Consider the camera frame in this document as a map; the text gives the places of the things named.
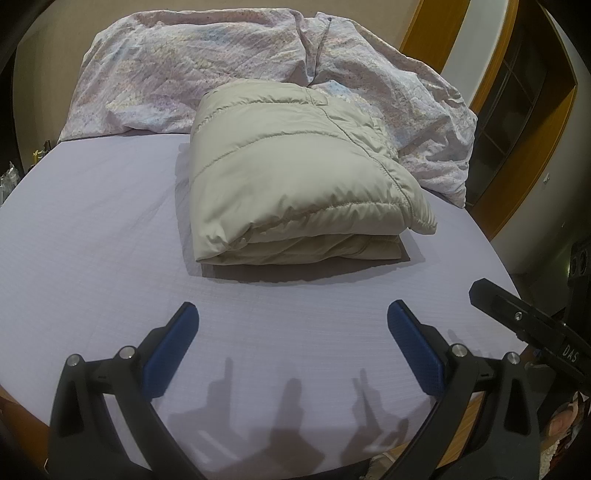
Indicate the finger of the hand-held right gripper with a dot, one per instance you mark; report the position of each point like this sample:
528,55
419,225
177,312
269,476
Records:
501,304

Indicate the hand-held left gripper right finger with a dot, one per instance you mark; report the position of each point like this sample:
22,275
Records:
413,346

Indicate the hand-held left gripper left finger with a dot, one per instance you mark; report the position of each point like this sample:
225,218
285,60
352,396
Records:
173,344

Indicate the beige puffer jacket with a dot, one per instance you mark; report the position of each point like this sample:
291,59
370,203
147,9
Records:
295,184

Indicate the bed with lavender sheet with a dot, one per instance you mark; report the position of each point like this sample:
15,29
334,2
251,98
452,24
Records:
92,240

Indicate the dark glass-paned door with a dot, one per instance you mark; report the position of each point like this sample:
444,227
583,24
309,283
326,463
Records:
512,115

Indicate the bedside clutter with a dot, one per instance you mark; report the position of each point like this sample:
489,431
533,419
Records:
18,173

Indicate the floral crumpled duvet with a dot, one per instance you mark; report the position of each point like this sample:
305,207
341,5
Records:
184,74

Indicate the wooden door frame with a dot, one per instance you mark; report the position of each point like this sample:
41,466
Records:
549,147

